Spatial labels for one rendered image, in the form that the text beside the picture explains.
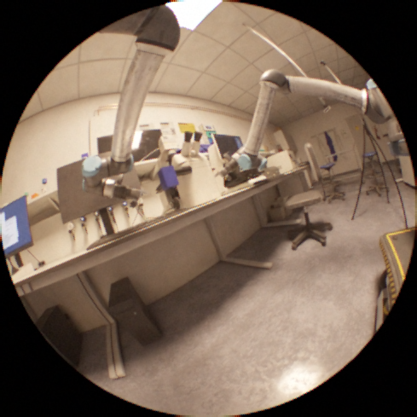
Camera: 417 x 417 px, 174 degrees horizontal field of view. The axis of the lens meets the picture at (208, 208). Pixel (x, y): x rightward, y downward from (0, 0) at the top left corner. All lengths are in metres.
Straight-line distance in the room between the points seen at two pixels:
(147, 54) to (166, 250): 1.40
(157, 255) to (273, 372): 1.28
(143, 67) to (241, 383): 1.15
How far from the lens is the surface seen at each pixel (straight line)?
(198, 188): 0.66
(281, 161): 2.86
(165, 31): 0.42
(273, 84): 0.83
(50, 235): 1.53
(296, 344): 0.83
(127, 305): 0.92
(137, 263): 1.36
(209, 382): 0.84
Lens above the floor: 0.77
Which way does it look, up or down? 4 degrees down
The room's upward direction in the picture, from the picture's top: 20 degrees counter-clockwise
